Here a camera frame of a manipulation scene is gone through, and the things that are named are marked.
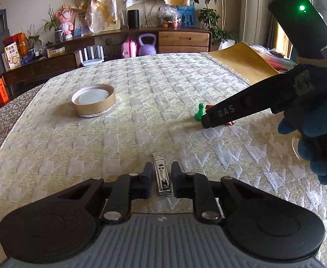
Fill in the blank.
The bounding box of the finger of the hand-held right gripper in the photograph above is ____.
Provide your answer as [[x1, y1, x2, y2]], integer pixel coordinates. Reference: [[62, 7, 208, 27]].
[[203, 74, 286, 129]]

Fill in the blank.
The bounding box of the yellow floral hanging cloth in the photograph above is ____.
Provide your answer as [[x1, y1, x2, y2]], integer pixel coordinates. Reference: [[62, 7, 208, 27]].
[[81, 0, 193, 33]]

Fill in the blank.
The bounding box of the small cardboard box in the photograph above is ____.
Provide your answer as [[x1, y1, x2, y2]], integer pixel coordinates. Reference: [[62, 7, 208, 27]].
[[46, 46, 67, 58]]

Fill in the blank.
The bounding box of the white router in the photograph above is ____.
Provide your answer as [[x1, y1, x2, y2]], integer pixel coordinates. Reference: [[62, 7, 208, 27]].
[[74, 45, 105, 67]]

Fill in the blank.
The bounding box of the blue printed box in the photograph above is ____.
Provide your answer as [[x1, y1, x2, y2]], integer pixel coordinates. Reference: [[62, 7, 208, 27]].
[[177, 6, 196, 29]]

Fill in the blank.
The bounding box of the orange gift bag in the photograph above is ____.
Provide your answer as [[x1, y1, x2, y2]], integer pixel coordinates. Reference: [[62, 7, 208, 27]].
[[4, 33, 29, 57]]

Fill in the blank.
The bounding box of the pile of plastic bags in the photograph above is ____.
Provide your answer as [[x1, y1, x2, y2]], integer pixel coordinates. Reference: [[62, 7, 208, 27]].
[[252, 45, 298, 72]]

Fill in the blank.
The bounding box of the large potted plant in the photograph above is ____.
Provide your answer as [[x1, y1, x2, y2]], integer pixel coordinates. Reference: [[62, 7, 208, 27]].
[[191, 0, 238, 52]]

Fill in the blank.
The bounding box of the quilted yellow white tablecloth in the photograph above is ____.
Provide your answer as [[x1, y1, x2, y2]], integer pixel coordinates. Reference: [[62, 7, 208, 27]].
[[0, 52, 327, 268]]

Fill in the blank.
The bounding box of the gold table mat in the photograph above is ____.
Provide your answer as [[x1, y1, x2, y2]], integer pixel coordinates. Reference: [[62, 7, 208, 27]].
[[208, 42, 282, 86]]

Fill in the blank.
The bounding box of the person's right hand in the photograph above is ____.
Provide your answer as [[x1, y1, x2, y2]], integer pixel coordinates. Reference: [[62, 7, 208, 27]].
[[278, 88, 327, 185]]

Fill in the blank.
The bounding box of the red foil packet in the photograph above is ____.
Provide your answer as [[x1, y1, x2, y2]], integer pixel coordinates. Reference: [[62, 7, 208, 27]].
[[205, 105, 235, 126]]

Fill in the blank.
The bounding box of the wooden tv cabinet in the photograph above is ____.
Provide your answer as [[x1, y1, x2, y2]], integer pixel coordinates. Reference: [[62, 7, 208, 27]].
[[2, 28, 213, 88]]

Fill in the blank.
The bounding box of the clear plastic bag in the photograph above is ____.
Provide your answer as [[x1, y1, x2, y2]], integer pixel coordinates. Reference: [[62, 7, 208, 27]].
[[158, 6, 179, 29]]

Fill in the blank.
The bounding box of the green pawn piece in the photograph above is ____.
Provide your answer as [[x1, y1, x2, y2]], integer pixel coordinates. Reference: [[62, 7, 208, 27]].
[[194, 103, 206, 121]]

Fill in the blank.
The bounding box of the white brown snack box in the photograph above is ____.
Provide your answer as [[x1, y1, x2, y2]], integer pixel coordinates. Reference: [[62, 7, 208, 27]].
[[4, 42, 22, 70]]

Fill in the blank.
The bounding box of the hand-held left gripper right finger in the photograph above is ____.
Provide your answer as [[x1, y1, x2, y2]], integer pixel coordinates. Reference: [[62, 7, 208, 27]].
[[171, 161, 261, 224]]

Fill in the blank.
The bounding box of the pink doll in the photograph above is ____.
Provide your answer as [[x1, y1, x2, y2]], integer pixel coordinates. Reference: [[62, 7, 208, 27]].
[[57, 5, 76, 38]]

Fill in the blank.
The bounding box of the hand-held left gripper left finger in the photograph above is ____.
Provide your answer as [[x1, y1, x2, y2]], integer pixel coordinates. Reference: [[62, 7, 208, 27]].
[[58, 162, 154, 225]]

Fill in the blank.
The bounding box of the silver nail clipper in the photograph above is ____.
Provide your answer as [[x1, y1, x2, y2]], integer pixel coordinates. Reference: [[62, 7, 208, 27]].
[[152, 153, 170, 197]]

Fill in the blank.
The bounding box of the black speaker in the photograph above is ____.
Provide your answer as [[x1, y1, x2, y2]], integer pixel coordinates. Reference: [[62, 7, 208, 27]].
[[128, 9, 140, 29]]

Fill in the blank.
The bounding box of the brown patterned tablecloth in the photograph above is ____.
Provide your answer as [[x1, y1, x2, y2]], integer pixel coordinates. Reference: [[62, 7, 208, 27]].
[[0, 83, 45, 174]]

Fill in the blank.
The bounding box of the purple kettlebell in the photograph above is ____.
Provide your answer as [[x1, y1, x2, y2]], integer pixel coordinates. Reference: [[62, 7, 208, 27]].
[[138, 33, 157, 57]]

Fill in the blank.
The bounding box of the thin leafy potted plant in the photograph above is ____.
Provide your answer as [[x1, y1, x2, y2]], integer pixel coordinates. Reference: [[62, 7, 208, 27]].
[[21, 25, 42, 58]]

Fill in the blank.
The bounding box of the gold curtain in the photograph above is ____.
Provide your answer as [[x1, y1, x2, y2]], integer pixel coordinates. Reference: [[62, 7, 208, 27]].
[[242, 0, 296, 60]]

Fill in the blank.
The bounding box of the small plant in patterned pot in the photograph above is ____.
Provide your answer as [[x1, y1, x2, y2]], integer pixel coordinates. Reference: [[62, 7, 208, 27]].
[[42, 6, 66, 43]]

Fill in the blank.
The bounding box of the round gold tin lid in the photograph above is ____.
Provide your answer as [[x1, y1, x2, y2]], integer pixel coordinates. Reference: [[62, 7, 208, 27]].
[[71, 84, 116, 118]]

